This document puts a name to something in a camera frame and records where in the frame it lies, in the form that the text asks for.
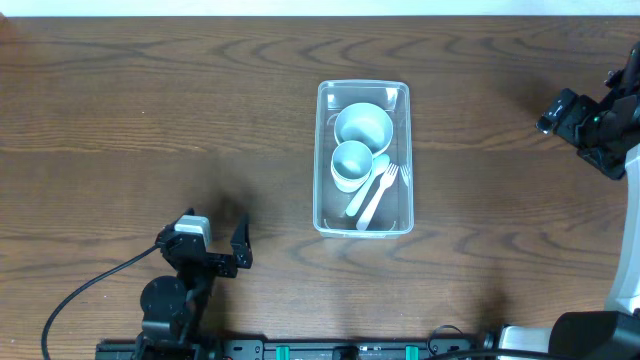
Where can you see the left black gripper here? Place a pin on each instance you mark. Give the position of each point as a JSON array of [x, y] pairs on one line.
[[240, 248]]

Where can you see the grey plastic cup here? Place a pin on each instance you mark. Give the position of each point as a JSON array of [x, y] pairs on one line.
[[352, 160]]

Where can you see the clear plastic container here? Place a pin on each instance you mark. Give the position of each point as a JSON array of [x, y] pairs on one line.
[[395, 214]]

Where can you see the yellow plastic bowl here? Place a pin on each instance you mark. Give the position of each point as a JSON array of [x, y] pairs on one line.
[[383, 149]]

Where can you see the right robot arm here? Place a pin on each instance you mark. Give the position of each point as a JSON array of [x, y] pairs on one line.
[[612, 333]]

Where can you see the yellow plastic cup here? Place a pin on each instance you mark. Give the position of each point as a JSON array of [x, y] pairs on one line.
[[336, 175]]

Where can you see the grey plastic bowl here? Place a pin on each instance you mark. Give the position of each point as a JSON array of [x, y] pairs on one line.
[[366, 123]]

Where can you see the white plastic fork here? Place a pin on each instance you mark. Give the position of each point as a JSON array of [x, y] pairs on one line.
[[386, 180]]

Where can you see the white plastic cup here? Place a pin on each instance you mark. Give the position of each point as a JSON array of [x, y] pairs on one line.
[[348, 186]]

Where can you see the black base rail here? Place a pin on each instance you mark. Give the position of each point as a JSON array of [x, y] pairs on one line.
[[274, 350]]

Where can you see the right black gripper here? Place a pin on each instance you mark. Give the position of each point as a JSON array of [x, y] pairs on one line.
[[588, 111]]

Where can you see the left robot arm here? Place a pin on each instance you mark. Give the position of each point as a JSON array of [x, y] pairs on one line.
[[173, 306]]

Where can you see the pale green plastic spoon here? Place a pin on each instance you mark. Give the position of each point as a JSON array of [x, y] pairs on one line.
[[379, 166]]

